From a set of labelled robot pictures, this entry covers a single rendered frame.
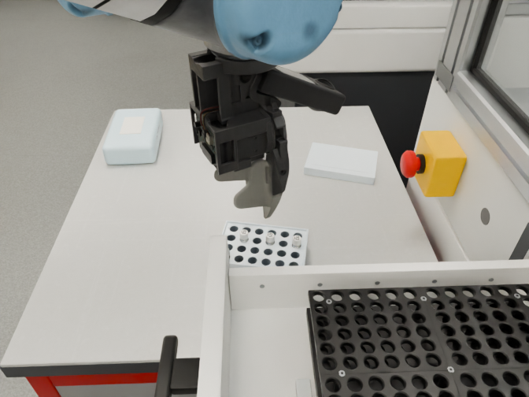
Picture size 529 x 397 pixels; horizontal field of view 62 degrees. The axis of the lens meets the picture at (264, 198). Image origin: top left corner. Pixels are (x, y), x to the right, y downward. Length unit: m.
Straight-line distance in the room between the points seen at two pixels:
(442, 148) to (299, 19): 0.47
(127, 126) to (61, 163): 1.47
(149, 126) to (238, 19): 0.71
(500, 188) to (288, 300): 0.28
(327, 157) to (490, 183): 0.33
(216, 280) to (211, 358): 0.08
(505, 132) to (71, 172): 1.98
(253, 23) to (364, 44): 0.89
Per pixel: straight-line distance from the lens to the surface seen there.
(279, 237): 0.65
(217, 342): 0.38
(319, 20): 0.24
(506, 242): 0.59
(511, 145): 0.57
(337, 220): 0.73
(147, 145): 0.85
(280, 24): 0.22
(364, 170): 0.82
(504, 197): 0.59
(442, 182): 0.67
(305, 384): 0.46
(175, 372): 0.40
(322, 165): 0.82
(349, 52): 1.09
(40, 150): 2.52
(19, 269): 1.89
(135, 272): 0.67
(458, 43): 0.71
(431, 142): 0.67
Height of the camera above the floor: 1.25
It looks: 40 degrees down
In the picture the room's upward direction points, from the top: straight up
